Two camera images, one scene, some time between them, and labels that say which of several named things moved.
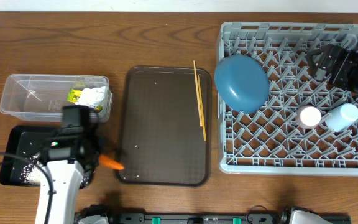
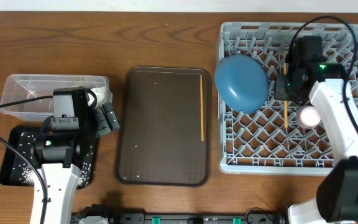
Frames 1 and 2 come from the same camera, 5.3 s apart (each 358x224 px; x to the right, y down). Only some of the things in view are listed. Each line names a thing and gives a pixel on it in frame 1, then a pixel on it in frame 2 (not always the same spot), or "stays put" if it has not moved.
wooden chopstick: (201, 106) stays put
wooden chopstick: (197, 94) to (285, 101)
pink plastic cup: (308, 117) stays put
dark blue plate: (242, 82) stays put
